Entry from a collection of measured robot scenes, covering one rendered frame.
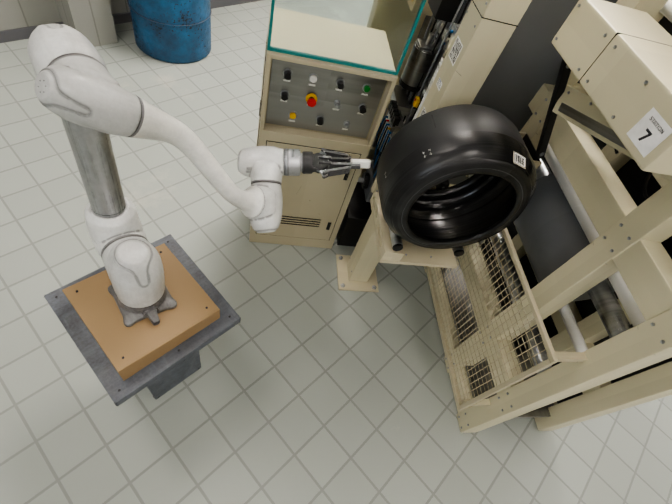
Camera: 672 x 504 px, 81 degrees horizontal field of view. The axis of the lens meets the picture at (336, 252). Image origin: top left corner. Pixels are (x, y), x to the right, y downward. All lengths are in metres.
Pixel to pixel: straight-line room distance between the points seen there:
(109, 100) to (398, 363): 1.96
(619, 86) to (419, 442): 1.81
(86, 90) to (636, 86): 1.28
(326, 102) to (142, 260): 1.06
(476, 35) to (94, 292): 1.57
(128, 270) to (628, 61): 1.51
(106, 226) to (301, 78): 0.98
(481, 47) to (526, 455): 2.08
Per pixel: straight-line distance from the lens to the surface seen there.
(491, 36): 1.56
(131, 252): 1.38
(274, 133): 1.96
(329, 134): 2.02
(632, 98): 1.31
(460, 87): 1.62
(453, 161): 1.33
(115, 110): 1.02
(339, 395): 2.26
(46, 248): 2.74
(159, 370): 1.57
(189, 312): 1.55
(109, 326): 1.56
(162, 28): 3.89
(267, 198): 1.28
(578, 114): 1.63
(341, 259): 2.62
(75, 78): 1.01
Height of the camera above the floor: 2.12
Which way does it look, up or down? 53 degrees down
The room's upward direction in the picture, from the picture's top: 22 degrees clockwise
